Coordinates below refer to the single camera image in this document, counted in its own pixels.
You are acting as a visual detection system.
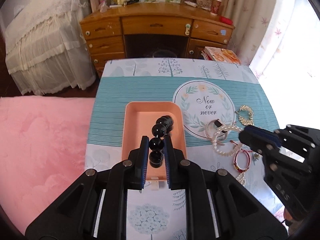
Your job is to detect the white pearl bracelet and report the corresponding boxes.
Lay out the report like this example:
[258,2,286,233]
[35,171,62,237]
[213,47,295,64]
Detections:
[211,125,244,157]

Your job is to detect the red string bracelet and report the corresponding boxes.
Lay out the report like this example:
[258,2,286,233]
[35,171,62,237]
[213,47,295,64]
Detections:
[231,141,252,173]

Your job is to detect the silver flower earring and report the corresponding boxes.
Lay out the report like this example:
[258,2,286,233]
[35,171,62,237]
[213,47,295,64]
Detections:
[253,154,259,161]

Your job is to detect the pink smart watch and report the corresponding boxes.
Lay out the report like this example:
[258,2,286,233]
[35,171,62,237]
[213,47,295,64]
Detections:
[204,119,228,142]

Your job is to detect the black bead bracelet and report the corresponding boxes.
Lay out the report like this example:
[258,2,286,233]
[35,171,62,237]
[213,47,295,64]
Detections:
[148,115,174,169]

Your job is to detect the tree pattern tablecloth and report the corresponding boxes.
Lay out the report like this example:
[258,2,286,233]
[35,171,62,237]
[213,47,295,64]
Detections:
[85,58,284,239]

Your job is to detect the pink plastic tray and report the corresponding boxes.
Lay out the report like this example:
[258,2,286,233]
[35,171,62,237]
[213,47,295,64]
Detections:
[122,101,187,183]

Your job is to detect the orange magazine stack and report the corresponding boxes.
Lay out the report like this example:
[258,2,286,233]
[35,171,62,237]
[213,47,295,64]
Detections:
[202,47,241,64]

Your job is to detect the pink fluffy blanket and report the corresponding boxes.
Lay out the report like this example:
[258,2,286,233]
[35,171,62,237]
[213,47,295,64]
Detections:
[1,96,94,233]

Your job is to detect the red pouch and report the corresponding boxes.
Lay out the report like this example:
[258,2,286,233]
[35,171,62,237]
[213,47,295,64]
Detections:
[219,16,233,25]

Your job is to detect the floral window curtain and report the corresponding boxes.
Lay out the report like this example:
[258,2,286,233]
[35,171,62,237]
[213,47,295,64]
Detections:
[222,0,320,131]

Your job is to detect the wooden desk with drawers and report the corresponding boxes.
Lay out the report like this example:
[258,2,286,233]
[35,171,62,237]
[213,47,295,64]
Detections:
[80,3,235,75]

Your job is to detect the red cup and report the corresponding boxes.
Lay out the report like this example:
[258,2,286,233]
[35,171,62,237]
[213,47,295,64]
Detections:
[210,0,222,16]

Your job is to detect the lace covered piano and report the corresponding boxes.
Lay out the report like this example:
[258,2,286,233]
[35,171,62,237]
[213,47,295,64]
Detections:
[5,0,96,95]

